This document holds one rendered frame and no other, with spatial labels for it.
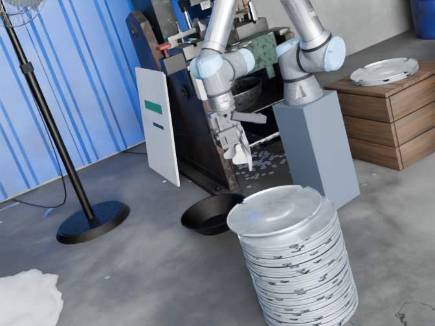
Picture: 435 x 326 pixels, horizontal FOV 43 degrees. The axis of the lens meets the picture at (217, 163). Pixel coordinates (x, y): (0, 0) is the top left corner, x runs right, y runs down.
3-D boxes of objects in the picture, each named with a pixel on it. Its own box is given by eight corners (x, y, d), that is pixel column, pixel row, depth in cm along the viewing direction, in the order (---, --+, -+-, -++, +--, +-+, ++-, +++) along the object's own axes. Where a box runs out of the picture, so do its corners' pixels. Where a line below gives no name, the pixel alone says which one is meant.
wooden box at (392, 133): (463, 136, 246) (451, 61, 234) (400, 171, 233) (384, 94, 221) (397, 124, 281) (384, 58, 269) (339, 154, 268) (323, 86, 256)
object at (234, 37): (256, 39, 249) (247, 9, 244) (228, 49, 244) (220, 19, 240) (232, 38, 271) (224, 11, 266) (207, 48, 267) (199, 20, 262)
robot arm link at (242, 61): (227, 48, 177) (204, 60, 170) (253, 45, 169) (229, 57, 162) (234, 72, 180) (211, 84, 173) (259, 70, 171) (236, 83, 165)
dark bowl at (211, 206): (264, 220, 230) (259, 205, 228) (200, 251, 221) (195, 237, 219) (234, 200, 257) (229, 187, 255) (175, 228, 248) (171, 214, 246)
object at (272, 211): (341, 193, 163) (340, 191, 163) (276, 245, 147) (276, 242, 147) (271, 182, 185) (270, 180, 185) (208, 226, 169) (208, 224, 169)
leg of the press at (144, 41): (244, 193, 261) (184, 2, 230) (223, 203, 258) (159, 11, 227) (178, 154, 343) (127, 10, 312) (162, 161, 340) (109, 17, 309)
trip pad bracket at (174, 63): (195, 92, 247) (182, 49, 240) (176, 99, 244) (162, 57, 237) (191, 90, 252) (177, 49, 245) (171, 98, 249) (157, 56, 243)
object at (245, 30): (269, 28, 267) (266, 16, 265) (186, 61, 253) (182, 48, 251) (241, 29, 293) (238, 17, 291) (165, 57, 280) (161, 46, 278)
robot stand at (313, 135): (360, 193, 226) (336, 90, 211) (330, 214, 218) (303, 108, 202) (329, 186, 241) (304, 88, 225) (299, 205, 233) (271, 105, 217)
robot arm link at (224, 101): (225, 87, 170) (235, 90, 162) (229, 101, 171) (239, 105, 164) (203, 96, 168) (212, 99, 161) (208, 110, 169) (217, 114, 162)
